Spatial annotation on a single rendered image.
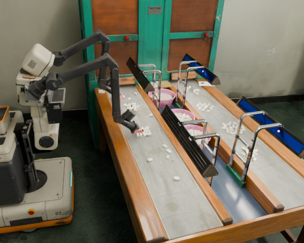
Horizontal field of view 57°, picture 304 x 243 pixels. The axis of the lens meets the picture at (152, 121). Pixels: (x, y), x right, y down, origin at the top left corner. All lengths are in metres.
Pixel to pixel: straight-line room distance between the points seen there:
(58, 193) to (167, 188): 1.00
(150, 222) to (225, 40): 2.94
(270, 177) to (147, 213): 0.85
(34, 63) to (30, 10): 1.62
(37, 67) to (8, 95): 1.98
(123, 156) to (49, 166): 0.97
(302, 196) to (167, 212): 0.82
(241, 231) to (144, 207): 0.53
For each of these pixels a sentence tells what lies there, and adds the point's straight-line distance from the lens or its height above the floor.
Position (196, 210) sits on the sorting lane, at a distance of 1.63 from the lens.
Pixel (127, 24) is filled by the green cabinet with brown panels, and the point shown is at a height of 1.36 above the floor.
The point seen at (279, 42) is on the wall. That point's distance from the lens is 4.41.
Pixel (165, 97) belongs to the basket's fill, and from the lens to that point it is 2.74.
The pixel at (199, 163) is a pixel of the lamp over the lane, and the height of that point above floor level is 1.07.
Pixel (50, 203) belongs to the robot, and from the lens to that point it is 2.36.
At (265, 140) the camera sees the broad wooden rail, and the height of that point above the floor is 0.76.
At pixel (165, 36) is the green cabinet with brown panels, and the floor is 1.24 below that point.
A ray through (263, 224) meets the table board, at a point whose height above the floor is 0.69.
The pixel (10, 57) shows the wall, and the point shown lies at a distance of 3.69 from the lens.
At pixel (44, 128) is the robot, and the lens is 2.14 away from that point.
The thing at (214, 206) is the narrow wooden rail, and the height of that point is 0.76.
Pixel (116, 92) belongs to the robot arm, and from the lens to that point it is 1.90.
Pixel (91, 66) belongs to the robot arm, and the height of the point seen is 1.33.
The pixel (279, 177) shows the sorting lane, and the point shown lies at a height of 0.74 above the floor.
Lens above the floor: 1.93
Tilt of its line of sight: 31 degrees down
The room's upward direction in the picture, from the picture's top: 3 degrees clockwise
